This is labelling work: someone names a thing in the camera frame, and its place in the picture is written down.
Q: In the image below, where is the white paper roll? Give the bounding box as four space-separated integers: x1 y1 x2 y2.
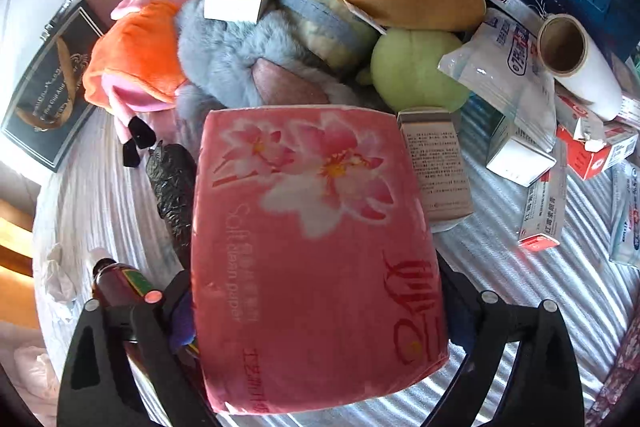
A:
537 14 623 120

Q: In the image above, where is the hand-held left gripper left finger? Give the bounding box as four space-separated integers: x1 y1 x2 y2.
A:
57 268 221 427

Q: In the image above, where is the crumpled white tissue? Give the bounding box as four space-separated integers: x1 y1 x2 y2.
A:
37 242 77 309

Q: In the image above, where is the black crumpled bag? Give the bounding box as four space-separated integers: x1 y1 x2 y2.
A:
146 142 198 268

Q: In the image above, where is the floral patterned cloth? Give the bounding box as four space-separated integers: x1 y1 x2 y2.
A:
585 332 640 427

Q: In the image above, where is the green plush toy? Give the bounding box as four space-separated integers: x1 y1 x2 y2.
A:
370 29 473 112

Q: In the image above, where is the black gift box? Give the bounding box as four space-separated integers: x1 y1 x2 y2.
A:
0 0 108 172

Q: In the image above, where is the torn red and white box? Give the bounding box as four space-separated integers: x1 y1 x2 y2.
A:
556 92 640 180

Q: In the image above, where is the teal and white box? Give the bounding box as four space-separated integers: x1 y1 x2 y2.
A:
460 97 557 188

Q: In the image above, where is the clear printed zip bag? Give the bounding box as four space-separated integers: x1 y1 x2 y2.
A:
437 7 558 152

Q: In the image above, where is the grey furry plush toy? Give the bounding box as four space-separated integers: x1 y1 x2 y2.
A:
175 0 361 118

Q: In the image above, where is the blue and white pouch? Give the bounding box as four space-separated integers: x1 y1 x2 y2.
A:
610 159 640 268

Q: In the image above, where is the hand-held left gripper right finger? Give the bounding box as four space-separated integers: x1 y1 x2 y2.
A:
420 256 586 427

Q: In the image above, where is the brown medicine bottle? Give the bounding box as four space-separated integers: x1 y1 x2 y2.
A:
90 247 163 343

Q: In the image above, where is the pig plush in orange dress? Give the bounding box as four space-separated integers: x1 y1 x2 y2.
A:
82 0 211 168

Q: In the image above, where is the pink plastic bag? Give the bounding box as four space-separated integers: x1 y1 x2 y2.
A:
12 344 62 414

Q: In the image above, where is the pink floral tissue pack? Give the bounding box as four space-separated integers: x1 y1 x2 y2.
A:
190 104 451 415

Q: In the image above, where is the beige cardboard box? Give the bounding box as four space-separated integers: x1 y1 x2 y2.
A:
397 107 473 223

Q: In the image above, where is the white and red medicine box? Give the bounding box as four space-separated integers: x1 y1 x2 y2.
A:
517 142 569 253

